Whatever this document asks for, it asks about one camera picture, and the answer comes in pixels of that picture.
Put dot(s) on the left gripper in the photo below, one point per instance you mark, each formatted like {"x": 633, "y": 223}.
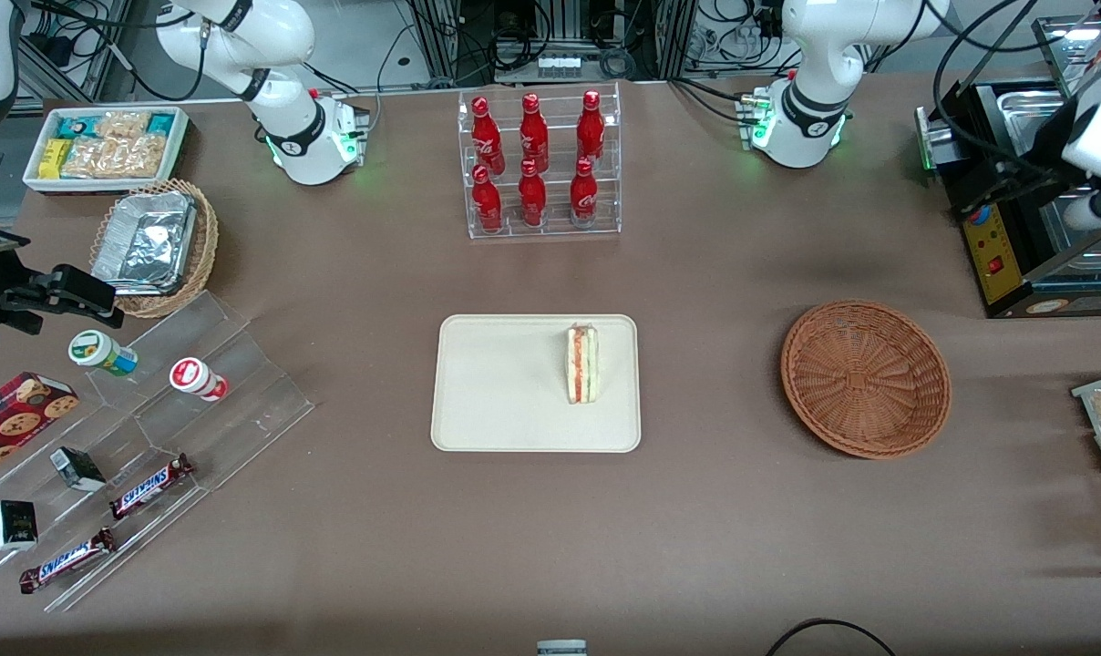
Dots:
{"x": 1049, "y": 138}

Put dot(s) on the triangular sandwich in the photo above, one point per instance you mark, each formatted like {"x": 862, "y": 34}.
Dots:
{"x": 580, "y": 364}

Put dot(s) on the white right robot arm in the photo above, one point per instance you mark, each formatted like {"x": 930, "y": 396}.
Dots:
{"x": 286, "y": 137}

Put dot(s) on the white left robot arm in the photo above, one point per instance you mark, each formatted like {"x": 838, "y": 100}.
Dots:
{"x": 810, "y": 100}

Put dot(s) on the aluminium foil tray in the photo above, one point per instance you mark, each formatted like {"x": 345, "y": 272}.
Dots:
{"x": 145, "y": 241}

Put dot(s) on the tan wicker basket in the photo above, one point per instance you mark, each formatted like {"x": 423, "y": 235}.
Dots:
{"x": 206, "y": 246}

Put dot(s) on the brown round wicker basket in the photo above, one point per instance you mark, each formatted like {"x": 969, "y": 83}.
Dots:
{"x": 865, "y": 378}

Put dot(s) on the cream rectangular serving tray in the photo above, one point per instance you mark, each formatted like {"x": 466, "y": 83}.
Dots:
{"x": 505, "y": 383}

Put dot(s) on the red round knob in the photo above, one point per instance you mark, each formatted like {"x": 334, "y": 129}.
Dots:
{"x": 976, "y": 216}

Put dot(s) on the green label white cup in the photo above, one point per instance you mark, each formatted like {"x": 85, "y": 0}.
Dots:
{"x": 99, "y": 353}

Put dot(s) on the steel warmer pan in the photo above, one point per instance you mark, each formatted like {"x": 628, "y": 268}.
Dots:
{"x": 1088, "y": 241}
{"x": 1024, "y": 109}

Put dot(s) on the black food warmer cabinet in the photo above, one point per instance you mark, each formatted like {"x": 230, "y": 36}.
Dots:
{"x": 1002, "y": 264}

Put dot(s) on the white rectangular snack bin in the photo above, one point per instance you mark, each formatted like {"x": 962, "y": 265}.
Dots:
{"x": 36, "y": 182}

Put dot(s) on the red plaid cookie box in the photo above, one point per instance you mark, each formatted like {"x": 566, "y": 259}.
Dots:
{"x": 13, "y": 424}

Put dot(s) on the yellow snack packet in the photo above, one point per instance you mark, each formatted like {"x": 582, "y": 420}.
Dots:
{"x": 54, "y": 158}

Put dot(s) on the large clear cracker bag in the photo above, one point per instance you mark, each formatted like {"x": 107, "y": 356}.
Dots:
{"x": 118, "y": 157}

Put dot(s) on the red label white cup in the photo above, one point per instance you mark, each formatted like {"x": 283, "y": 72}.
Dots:
{"x": 195, "y": 377}

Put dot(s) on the small black box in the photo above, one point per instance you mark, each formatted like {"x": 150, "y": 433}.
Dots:
{"x": 78, "y": 468}

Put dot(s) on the teal snack packet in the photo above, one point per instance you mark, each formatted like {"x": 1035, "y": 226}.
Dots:
{"x": 77, "y": 126}
{"x": 161, "y": 123}

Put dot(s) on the small clear cracker bag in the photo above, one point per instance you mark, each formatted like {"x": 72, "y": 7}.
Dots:
{"x": 122, "y": 125}

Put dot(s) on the snickers chocolate bar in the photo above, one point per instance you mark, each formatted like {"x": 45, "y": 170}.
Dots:
{"x": 149, "y": 486}
{"x": 67, "y": 559}

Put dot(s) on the clear acrylic stepped display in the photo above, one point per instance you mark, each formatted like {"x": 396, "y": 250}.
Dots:
{"x": 241, "y": 410}

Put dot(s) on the black and white box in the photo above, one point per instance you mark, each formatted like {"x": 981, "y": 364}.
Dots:
{"x": 13, "y": 526}

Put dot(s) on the red cola bottle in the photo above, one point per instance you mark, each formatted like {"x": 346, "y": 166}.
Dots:
{"x": 584, "y": 194}
{"x": 591, "y": 129}
{"x": 486, "y": 137}
{"x": 487, "y": 202}
{"x": 532, "y": 197}
{"x": 534, "y": 135}

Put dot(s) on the white power strip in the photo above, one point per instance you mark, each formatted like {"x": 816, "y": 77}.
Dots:
{"x": 558, "y": 66}

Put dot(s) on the clear acrylic bottle rack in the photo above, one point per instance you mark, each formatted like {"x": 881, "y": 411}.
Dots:
{"x": 540, "y": 228}

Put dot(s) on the grey device edge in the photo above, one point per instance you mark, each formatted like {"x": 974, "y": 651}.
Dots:
{"x": 561, "y": 649}

